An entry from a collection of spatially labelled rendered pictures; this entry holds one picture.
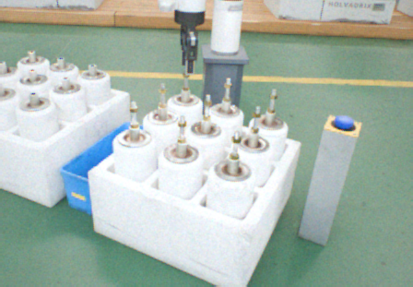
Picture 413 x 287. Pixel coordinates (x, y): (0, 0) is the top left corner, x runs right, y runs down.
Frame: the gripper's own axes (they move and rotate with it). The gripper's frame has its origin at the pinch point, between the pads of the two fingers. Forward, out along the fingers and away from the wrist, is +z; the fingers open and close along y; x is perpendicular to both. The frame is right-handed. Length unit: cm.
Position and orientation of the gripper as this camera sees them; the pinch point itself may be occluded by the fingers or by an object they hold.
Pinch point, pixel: (187, 65)
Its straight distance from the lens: 101.1
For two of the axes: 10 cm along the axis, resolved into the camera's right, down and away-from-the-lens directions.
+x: -9.8, 0.4, -1.8
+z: -0.6, 8.7, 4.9
